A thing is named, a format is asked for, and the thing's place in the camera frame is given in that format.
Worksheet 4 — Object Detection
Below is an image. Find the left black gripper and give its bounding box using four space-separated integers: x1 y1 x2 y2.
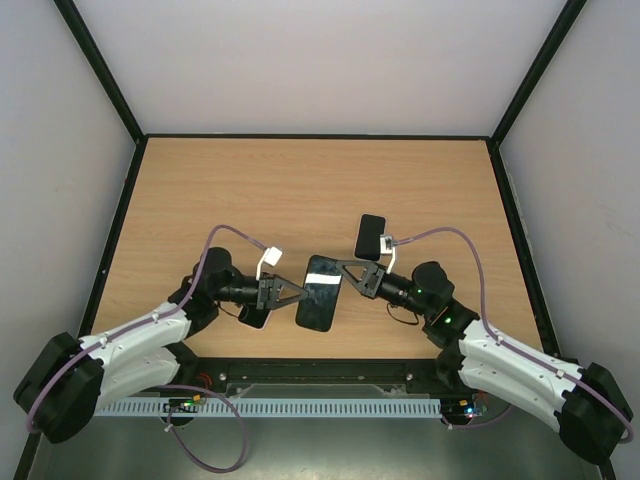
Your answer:
213 273 308 312

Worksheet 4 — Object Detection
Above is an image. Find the black smartphone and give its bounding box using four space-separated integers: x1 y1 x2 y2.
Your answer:
237 305 269 329

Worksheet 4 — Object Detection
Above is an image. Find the pink phone case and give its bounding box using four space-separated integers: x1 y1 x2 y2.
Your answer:
236 305 274 331

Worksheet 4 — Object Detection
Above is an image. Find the black phone case with cutout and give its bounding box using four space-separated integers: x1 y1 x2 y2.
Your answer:
294 253 345 334

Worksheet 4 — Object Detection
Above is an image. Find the beige phone case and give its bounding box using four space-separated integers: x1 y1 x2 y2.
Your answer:
353 213 390 262

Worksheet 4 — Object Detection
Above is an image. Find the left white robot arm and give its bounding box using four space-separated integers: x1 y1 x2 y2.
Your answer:
13 247 308 443

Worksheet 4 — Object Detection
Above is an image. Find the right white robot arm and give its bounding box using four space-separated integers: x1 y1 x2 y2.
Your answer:
338 261 633 465

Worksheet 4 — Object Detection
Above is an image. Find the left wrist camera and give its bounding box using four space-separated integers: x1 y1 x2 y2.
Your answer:
255 246 283 280

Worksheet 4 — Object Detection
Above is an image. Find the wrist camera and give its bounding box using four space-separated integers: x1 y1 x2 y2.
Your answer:
379 234 397 274
255 246 283 280

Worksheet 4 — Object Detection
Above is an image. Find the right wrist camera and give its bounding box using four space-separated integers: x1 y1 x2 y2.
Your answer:
379 234 397 274

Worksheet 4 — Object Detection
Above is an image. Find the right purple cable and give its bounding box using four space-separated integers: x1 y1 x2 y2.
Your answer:
394 227 636 444

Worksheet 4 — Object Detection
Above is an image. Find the purple cable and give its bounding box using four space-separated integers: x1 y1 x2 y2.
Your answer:
25 225 249 474
394 227 636 444

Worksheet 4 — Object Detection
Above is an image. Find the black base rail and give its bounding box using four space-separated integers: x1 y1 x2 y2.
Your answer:
49 352 496 396

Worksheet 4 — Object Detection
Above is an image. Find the white slotted cable duct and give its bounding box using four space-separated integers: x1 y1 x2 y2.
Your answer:
97 397 441 419

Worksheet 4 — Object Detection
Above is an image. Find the black metal frame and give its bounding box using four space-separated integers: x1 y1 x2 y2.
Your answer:
12 0 617 480

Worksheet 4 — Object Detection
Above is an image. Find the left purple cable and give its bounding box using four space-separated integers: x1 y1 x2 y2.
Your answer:
25 225 249 474

